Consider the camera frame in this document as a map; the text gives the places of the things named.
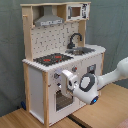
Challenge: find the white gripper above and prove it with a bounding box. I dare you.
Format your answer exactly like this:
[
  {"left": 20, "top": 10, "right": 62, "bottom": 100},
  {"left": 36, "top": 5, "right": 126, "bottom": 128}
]
[{"left": 61, "top": 70, "right": 78, "bottom": 98}]

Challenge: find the white oven door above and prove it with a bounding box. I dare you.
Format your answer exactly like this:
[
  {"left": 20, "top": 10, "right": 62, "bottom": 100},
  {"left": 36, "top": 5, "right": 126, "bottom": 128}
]
[{"left": 49, "top": 84, "right": 84, "bottom": 125}]

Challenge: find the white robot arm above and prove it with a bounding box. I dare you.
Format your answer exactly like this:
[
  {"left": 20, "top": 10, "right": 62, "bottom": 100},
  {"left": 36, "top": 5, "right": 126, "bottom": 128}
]
[{"left": 61, "top": 57, "right": 128, "bottom": 105}]

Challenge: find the wooden toy kitchen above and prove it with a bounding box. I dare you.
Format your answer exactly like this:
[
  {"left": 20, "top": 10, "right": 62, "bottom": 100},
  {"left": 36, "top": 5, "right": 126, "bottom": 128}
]
[{"left": 22, "top": 2, "right": 105, "bottom": 127}]

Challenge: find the left red oven knob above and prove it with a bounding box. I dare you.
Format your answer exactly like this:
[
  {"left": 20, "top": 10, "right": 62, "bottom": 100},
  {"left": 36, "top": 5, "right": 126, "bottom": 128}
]
[{"left": 54, "top": 73, "right": 60, "bottom": 79}]

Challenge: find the red oven knob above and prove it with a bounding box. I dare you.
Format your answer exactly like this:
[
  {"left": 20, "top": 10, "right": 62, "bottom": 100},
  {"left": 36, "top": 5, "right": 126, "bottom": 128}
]
[
  {"left": 71, "top": 65, "right": 79, "bottom": 73},
  {"left": 54, "top": 73, "right": 60, "bottom": 79}
]

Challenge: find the right red oven knob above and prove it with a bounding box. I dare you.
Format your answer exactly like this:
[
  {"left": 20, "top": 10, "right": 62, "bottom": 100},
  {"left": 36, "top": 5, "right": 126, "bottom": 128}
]
[{"left": 71, "top": 65, "right": 79, "bottom": 73}]

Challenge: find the grey ice dispenser panel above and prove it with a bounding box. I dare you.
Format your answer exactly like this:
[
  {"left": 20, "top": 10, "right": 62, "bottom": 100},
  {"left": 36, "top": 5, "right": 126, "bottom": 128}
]
[{"left": 87, "top": 65, "right": 96, "bottom": 74}]

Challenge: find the black toy stovetop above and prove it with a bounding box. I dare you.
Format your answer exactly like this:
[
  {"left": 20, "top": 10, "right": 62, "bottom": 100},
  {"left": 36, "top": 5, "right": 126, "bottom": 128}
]
[{"left": 34, "top": 53, "right": 70, "bottom": 66}]

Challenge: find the grey toy sink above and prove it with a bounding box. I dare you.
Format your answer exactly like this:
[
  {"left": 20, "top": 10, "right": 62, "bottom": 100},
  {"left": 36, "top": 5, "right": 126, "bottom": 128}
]
[{"left": 65, "top": 47, "right": 95, "bottom": 55}]

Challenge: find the black toy faucet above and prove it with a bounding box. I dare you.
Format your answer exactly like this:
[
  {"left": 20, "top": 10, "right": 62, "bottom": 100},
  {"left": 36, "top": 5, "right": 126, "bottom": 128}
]
[{"left": 67, "top": 33, "right": 83, "bottom": 49}]

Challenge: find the grey range hood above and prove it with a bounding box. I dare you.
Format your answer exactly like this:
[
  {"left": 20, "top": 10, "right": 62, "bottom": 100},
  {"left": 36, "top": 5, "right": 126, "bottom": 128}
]
[{"left": 35, "top": 5, "right": 64, "bottom": 27}]

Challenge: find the toy microwave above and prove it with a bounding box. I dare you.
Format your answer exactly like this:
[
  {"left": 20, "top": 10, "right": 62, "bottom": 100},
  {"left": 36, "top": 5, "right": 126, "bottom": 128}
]
[{"left": 67, "top": 4, "right": 90, "bottom": 20}]

